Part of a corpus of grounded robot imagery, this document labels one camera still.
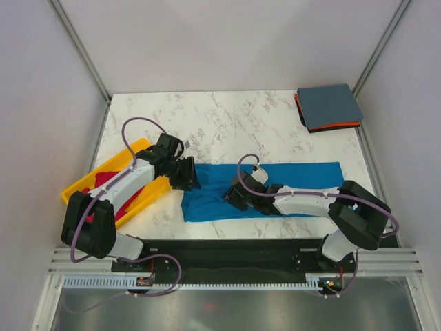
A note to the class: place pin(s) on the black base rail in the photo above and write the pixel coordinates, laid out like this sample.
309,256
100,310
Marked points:
228,260

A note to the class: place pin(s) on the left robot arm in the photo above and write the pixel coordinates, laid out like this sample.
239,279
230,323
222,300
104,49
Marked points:
90,220

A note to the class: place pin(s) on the blue t shirt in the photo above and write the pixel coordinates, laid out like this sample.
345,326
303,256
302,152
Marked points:
208,204

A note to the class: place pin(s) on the left aluminium corner post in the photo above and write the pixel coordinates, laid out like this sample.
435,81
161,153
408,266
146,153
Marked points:
79,47

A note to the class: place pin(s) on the yellow plastic bin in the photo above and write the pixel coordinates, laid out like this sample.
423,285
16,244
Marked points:
117,163

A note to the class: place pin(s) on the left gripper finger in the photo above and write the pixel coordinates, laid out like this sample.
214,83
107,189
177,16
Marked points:
187,164
185,183

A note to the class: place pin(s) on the red t shirt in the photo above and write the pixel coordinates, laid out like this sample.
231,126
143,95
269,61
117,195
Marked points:
103,182

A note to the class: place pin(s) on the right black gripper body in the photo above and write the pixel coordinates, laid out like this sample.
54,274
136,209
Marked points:
247,200

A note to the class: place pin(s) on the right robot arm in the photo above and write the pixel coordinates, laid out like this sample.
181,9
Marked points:
359,216

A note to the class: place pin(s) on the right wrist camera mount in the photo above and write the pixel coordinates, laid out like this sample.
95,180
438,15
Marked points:
259,174

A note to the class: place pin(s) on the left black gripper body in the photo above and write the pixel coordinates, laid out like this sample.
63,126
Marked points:
173,173

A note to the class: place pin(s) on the white slotted cable duct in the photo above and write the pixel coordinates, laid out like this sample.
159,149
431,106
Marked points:
136,283

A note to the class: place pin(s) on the folded orange shirt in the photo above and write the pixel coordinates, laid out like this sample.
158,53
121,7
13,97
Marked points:
339,125

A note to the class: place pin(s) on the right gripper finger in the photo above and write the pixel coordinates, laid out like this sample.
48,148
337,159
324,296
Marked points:
237,201
234,192

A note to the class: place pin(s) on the folded grey blue shirt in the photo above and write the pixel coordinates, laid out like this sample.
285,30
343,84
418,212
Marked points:
329,105

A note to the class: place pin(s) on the right aluminium corner post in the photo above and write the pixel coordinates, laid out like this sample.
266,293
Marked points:
382,43

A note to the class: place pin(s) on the aluminium corner post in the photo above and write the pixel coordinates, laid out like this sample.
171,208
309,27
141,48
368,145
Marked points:
79,47
382,43

